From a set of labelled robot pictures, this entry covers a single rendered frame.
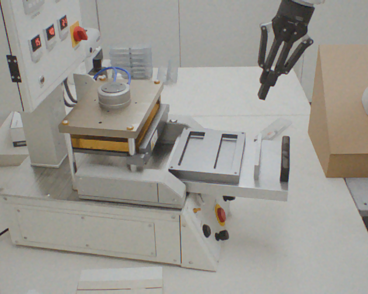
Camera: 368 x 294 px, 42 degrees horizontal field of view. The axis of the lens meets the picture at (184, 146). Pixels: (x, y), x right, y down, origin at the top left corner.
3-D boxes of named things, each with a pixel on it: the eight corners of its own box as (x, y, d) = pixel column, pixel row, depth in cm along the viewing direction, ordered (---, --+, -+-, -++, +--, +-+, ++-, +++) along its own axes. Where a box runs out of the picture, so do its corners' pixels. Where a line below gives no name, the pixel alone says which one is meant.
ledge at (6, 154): (-17, 165, 160) (-19, 154, 158) (49, 69, 232) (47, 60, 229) (73, 165, 159) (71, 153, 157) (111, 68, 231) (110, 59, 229)
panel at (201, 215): (217, 265, 119) (184, 207, 111) (231, 193, 144) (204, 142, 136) (225, 263, 118) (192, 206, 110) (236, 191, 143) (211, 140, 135)
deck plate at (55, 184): (-4, 195, 117) (-5, 192, 117) (55, 126, 146) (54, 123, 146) (182, 215, 109) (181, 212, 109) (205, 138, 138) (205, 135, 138)
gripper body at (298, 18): (284, -1, 102) (268, 41, 106) (321, 10, 103) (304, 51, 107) (278, -8, 108) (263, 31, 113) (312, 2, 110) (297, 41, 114)
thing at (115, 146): (71, 152, 115) (65, 116, 110) (101, 110, 133) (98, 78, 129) (141, 158, 112) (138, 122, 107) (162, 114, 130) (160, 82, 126)
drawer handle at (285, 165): (279, 181, 111) (281, 167, 109) (281, 147, 124) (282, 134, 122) (288, 182, 111) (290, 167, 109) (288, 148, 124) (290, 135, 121)
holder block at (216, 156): (168, 177, 114) (167, 168, 112) (184, 135, 130) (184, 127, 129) (238, 184, 111) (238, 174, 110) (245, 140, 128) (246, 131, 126)
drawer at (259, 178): (160, 192, 115) (159, 164, 111) (179, 144, 134) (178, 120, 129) (287, 205, 110) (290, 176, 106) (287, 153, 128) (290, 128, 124)
